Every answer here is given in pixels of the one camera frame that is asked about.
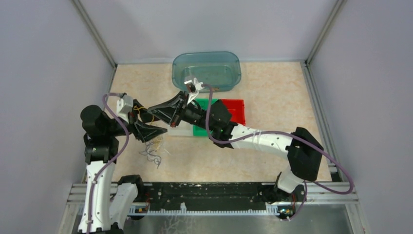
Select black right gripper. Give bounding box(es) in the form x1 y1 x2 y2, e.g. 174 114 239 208
148 91 215 132

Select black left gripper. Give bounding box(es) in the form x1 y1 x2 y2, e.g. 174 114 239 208
105 98 168 142

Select yellow thin cable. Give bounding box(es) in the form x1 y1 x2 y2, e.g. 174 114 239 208
134 105 155 123

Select cable bundle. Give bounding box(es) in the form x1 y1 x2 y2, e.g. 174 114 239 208
138 136 170 169

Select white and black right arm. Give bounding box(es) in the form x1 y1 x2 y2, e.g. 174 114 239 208
148 92 323 201

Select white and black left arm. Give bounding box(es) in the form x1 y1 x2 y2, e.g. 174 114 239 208
77 105 167 234

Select white plastic bin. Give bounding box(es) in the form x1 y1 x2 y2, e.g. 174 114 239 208
168 127 193 137

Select green plastic bin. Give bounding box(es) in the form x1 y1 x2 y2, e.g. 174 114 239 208
192 98 208 137

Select teal transparent plastic tub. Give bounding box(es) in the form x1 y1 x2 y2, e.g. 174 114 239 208
171 51 242 92

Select red plastic bin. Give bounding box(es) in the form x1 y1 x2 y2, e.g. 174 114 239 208
221 99 246 125

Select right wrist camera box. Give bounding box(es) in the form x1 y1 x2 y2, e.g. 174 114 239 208
184 76 204 103

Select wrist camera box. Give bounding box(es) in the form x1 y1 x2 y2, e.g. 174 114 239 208
184 76 204 103
116 93 133 122

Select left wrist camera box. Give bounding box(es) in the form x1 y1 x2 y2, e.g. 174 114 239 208
116 93 133 122

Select aluminium frame rail left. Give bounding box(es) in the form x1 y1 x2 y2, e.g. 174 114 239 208
70 0 118 91

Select aluminium frame rail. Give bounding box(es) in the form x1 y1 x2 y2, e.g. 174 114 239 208
70 0 118 91
300 60 371 234

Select aluminium frame rail right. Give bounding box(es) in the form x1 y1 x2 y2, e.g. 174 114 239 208
300 60 371 234

